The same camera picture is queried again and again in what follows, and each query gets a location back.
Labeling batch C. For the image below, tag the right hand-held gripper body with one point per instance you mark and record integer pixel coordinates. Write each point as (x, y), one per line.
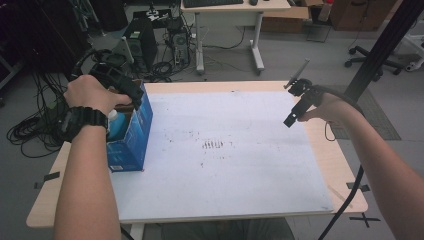
(310, 95)

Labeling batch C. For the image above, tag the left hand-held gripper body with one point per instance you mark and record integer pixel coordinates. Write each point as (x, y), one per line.
(116, 78)

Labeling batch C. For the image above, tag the blue bottle with white cap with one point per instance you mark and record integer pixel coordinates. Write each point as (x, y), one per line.
(117, 128)

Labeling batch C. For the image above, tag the blue cardboard box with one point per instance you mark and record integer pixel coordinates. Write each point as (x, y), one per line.
(133, 146)

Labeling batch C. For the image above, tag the person's right hand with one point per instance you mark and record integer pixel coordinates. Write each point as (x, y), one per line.
(333, 108)

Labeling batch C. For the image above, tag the person's left hand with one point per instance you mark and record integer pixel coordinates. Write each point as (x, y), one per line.
(90, 93)

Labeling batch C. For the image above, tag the black computer tower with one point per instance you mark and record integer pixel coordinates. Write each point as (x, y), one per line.
(143, 43)

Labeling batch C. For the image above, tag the black wrist watch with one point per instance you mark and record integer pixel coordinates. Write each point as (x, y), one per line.
(80, 121)

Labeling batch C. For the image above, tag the black office chair base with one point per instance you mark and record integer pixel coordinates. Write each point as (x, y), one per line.
(370, 61)

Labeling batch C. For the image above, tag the open computer case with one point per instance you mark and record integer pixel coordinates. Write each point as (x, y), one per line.
(180, 46)

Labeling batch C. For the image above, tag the black board with white print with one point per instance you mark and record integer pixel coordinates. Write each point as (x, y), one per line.
(153, 16)

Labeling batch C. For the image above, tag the grey floor mat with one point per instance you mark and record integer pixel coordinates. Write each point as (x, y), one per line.
(380, 123)

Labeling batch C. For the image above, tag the brown cardboard box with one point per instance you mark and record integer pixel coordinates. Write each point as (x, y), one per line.
(283, 21)

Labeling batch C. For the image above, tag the white table mat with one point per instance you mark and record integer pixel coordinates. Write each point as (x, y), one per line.
(233, 180)

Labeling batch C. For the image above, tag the brown cabinet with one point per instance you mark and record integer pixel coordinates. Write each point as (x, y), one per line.
(363, 15)

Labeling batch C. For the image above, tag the black tape strip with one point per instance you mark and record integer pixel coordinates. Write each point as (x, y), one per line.
(48, 178)
(363, 187)

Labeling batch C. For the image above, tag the black computer mouse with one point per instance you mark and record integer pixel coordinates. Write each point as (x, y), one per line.
(253, 2)

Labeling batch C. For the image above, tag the white desk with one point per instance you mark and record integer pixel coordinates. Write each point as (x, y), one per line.
(233, 16)

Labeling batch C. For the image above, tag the black keyboard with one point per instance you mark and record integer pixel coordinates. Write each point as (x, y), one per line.
(213, 2)

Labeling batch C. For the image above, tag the black tape cross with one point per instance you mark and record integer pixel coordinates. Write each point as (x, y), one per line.
(364, 220)

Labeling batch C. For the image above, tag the person's grey trousers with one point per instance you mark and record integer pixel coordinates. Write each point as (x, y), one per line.
(233, 230)

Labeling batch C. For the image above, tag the black metal post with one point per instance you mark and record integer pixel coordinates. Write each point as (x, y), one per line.
(390, 36)

